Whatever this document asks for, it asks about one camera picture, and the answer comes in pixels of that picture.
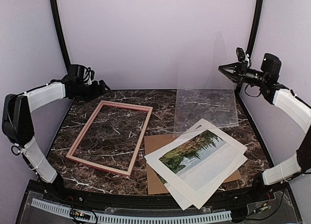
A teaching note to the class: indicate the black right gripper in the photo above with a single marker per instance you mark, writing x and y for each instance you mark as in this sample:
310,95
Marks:
233,77

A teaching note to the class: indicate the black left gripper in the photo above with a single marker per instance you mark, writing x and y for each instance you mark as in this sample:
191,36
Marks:
96,92

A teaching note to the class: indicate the clear acrylic sheet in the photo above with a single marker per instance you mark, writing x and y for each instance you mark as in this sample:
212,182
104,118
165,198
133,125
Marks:
202,91

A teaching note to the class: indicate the light wooden picture frame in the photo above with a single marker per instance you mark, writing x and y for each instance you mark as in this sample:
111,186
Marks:
111,138

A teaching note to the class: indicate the white mat board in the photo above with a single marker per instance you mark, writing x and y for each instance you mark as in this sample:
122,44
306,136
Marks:
206,179

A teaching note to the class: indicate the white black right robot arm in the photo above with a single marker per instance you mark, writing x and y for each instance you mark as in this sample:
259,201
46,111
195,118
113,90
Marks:
266,79

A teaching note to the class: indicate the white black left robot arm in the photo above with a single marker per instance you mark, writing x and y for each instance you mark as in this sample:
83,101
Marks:
17,122

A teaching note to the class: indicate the landscape photo print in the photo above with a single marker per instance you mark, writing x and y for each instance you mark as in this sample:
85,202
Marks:
186,158

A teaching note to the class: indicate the small circuit board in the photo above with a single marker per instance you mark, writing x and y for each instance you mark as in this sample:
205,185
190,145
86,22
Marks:
76,214

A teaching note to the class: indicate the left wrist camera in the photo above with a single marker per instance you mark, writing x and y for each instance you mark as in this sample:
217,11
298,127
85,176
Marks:
89,76

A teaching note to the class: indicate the black left corner post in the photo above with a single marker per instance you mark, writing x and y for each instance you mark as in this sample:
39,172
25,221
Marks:
59,33

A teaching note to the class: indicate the grey slotted cable duct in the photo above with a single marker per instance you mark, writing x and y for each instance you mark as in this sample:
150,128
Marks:
134,216

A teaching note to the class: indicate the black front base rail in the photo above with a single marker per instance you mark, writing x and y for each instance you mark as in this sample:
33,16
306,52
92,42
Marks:
273,206

